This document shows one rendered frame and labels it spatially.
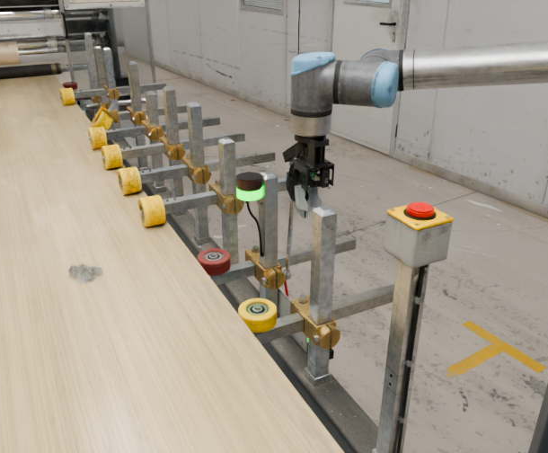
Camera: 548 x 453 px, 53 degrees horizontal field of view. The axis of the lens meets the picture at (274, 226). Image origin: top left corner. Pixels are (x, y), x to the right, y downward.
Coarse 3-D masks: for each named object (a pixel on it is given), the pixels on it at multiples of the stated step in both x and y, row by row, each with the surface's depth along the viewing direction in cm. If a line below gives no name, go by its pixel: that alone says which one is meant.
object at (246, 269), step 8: (336, 240) 152; (344, 240) 152; (352, 240) 152; (304, 248) 148; (336, 248) 150; (344, 248) 152; (352, 248) 153; (280, 256) 144; (296, 256) 145; (304, 256) 146; (232, 264) 140; (240, 264) 140; (248, 264) 140; (280, 264) 144; (232, 272) 138; (240, 272) 139; (248, 272) 140; (216, 280) 136; (224, 280) 137; (232, 280) 139
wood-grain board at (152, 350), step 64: (0, 128) 236; (64, 128) 236; (0, 192) 172; (64, 192) 172; (0, 256) 136; (64, 256) 136; (128, 256) 136; (192, 256) 136; (0, 320) 112; (64, 320) 112; (128, 320) 112; (192, 320) 112; (0, 384) 95; (64, 384) 95; (128, 384) 95; (192, 384) 95; (256, 384) 95; (0, 448) 83; (64, 448) 83; (128, 448) 83; (192, 448) 83; (256, 448) 83; (320, 448) 83
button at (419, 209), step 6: (414, 204) 82; (420, 204) 82; (426, 204) 82; (408, 210) 81; (414, 210) 80; (420, 210) 80; (426, 210) 80; (432, 210) 81; (414, 216) 81; (420, 216) 80; (426, 216) 80
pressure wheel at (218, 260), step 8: (216, 248) 138; (200, 256) 134; (208, 256) 135; (216, 256) 134; (224, 256) 134; (200, 264) 133; (208, 264) 131; (216, 264) 131; (224, 264) 133; (208, 272) 132; (216, 272) 132; (224, 272) 134
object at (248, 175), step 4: (248, 172) 128; (252, 172) 128; (240, 176) 125; (244, 176) 125; (248, 176) 125; (252, 176) 125; (256, 176) 125; (260, 176) 125; (244, 180) 124; (248, 180) 123; (252, 180) 124; (244, 200) 126; (260, 200) 130; (248, 204) 128; (260, 204) 130; (248, 208) 129; (252, 216) 130; (256, 220) 131; (260, 228) 132; (260, 232) 133; (260, 236) 133; (260, 240) 134; (260, 244) 134; (260, 248) 135
